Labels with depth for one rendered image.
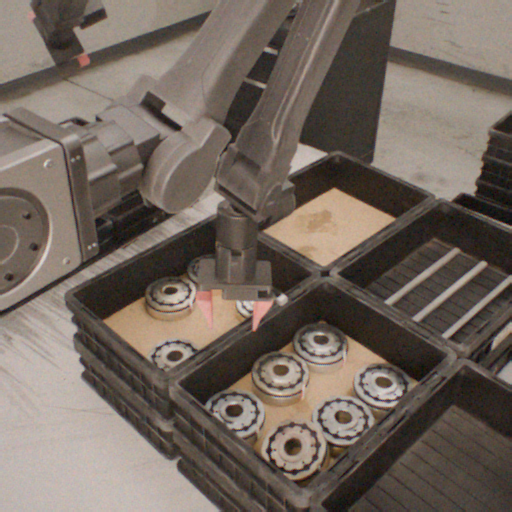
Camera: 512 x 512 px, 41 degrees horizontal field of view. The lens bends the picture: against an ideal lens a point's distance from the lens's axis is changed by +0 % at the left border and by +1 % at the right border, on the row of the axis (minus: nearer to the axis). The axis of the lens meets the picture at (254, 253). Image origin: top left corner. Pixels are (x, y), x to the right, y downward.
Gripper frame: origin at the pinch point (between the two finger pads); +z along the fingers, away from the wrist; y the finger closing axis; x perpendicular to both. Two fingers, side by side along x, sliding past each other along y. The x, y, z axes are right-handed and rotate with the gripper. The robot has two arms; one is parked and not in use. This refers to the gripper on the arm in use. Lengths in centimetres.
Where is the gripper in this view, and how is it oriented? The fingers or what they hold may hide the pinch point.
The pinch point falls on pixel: (233, 323)
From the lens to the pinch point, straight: 102.9
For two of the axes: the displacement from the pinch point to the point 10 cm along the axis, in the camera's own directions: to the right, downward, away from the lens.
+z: -0.5, 8.5, 5.2
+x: 0.2, 5.3, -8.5
